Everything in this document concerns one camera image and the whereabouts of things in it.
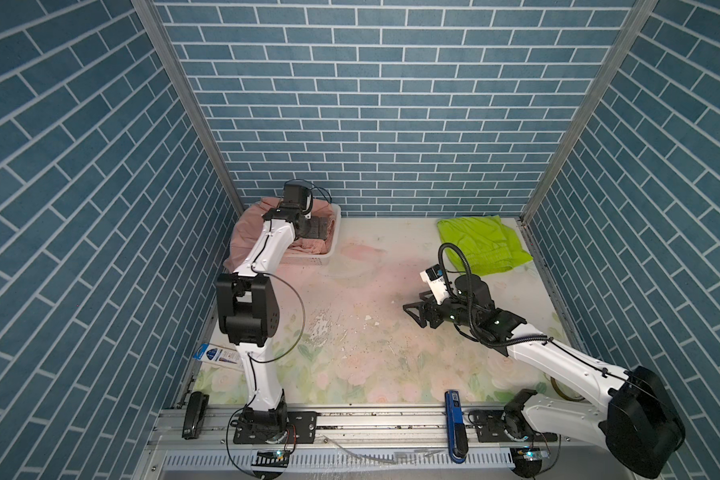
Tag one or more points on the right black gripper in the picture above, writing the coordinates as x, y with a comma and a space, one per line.
425, 305

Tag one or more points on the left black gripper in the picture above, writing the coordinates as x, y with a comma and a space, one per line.
312, 232

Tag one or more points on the white plastic basket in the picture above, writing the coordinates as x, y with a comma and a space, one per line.
314, 251

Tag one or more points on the neon green shorts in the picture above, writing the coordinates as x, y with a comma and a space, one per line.
488, 244

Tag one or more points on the pink shorts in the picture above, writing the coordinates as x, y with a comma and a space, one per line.
261, 237

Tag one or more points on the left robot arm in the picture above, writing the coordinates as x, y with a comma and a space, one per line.
249, 313

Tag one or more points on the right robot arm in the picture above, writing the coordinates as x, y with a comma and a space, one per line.
626, 412

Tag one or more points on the brown tape roll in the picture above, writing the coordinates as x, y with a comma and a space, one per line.
564, 394

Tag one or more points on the blue handheld tool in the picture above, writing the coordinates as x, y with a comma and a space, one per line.
455, 427

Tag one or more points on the black stapler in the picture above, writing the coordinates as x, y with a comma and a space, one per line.
194, 415

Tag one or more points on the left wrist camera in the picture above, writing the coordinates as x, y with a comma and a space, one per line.
297, 196

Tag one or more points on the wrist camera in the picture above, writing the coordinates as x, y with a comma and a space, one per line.
297, 196
435, 280

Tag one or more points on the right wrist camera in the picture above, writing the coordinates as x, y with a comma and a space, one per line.
435, 280

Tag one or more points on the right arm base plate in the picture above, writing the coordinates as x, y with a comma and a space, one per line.
492, 427

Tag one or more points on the aluminium front rail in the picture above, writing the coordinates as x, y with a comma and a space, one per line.
389, 426

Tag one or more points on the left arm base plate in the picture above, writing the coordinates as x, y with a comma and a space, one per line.
258, 427

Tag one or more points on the white slotted cable duct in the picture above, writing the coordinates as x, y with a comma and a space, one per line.
314, 460

